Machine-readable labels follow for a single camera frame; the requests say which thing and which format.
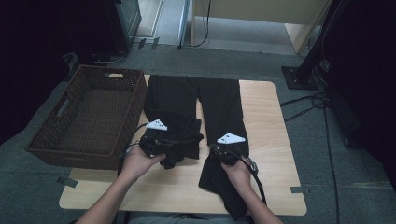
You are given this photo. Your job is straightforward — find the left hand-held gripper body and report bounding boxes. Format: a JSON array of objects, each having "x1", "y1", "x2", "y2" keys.
[{"x1": 138, "y1": 118, "x2": 176, "y2": 158}]

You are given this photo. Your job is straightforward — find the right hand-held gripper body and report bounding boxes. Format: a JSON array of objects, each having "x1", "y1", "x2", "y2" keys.
[{"x1": 208, "y1": 132, "x2": 247, "y2": 166}]

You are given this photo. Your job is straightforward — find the black pants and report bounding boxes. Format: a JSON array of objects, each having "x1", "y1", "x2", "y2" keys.
[{"x1": 143, "y1": 74, "x2": 250, "y2": 221}]

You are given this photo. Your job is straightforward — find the brown woven basket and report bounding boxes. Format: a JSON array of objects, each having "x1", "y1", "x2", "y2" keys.
[{"x1": 24, "y1": 64, "x2": 149, "y2": 171}]

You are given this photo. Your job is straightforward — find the person's right hand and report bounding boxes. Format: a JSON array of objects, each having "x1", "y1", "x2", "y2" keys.
[{"x1": 221, "y1": 157, "x2": 253, "y2": 192}]

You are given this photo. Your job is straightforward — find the person's left hand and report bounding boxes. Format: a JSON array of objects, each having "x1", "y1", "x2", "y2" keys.
[{"x1": 120, "y1": 145, "x2": 166, "y2": 182}]

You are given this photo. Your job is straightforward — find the person's grey trousers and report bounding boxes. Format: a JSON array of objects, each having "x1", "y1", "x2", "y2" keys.
[{"x1": 129, "y1": 211, "x2": 233, "y2": 224}]

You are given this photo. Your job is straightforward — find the black metal stand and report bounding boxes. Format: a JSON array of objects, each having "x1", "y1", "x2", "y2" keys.
[{"x1": 281, "y1": 0, "x2": 340, "y2": 91}]

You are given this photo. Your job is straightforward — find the leaning metal panel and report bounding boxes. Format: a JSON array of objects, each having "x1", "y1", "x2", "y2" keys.
[{"x1": 176, "y1": 0, "x2": 191, "y2": 51}]

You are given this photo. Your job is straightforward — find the black cabinet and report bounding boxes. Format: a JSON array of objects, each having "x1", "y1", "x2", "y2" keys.
[{"x1": 104, "y1": 0, "x2": 143, "y2": 55}]

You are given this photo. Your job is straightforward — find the light wooden desk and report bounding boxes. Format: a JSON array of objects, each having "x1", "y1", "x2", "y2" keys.
[{"x1": 190, "y1": 0, "x2": 332, "y2": 55}]

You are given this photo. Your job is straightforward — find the left hand-held gripper cable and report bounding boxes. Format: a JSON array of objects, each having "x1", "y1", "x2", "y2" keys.
[{"x1": 117, "y1": 122, "x2": 149, "y2": 176}]

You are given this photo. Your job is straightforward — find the hand-held gripper cable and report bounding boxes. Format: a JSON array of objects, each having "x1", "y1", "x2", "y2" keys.
[
  {"x1": 238, "y1": 154, "x2": 268, "y2": 206},
  {"x1": 117, "y1": 122, "x2": 149, "y2": 176}
]

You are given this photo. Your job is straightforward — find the right hand-held gripper cable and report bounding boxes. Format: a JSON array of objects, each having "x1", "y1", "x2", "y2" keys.
[{"x1": 238, "y1": 154, "x2": 268, "y2": 206}]

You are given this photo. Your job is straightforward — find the looped black floor cable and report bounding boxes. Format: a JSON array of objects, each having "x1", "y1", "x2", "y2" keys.
[{"x1": 279, "y1": 91, "x2": 331, "y2": 123}]

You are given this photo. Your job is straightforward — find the long black floor cable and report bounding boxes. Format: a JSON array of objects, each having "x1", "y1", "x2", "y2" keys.
[{"x1": 322, "y1": 102, "x2": 342, "y2": 224}]

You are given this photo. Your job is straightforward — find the hanging black cable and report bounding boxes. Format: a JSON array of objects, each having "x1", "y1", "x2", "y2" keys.
[{"x1": 191, "y1": 0, "x2": 212, "y2": 49}]

